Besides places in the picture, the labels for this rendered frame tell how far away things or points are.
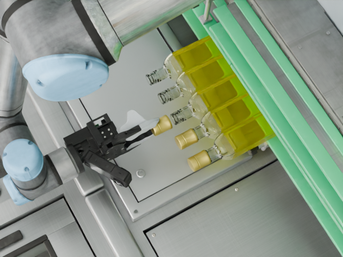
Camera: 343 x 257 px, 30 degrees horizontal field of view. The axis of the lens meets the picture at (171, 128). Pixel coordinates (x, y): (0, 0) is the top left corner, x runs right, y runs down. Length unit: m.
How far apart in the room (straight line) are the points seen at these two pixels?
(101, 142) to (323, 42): 0.53
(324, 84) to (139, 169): 0.49
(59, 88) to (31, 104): 0.70
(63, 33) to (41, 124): 0.71
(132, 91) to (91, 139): 0.25
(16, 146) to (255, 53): 0.54
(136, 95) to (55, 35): 0.71
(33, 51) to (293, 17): 0.69
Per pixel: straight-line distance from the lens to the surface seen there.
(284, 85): 1.40
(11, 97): 1.27
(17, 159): 1.29
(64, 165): 1.40
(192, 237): 1.56
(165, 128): 1.45
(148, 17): 0.97
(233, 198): 1.60
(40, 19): 0.98
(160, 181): 1.55
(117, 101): 1.63
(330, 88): 1.40
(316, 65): 1.41
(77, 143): 1.44
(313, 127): 1.37
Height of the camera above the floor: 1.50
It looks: 14 degrees down
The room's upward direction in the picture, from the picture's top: 117 degrees counter-clockwise
